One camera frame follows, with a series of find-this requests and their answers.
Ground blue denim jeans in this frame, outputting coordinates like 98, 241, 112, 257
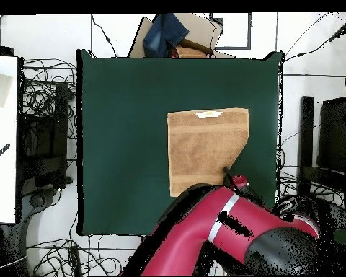
142, 12, 190, 58

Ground brown cardboard box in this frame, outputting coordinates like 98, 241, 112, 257
128, 12, 236, 58

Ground tan terry towel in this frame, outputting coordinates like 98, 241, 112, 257
166, 107, 251, 198

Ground black cable tangle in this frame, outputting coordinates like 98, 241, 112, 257
276, 123, 346, 208
25, 234, 139, 277
21, 57, 78, 139

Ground black striped stick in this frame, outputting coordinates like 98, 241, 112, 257
0, 143, 12, 167

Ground thin black cable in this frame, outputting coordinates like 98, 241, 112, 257
90, 14, 118, 58

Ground white side table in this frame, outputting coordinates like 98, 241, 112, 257
0, 56, 19, 224

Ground black metal frame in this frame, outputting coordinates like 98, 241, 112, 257
17, 83, 73, 190
296, 95, 346, 200

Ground grey square frame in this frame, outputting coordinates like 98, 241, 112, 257
210, 12, 252, 50

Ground dark green table cloth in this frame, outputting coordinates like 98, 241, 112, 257
76, 48, 285, 237

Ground black power strip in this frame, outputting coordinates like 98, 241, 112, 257
68, 244, 83, 277

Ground black cable with connector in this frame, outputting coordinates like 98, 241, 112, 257
284, 12, 346, 62

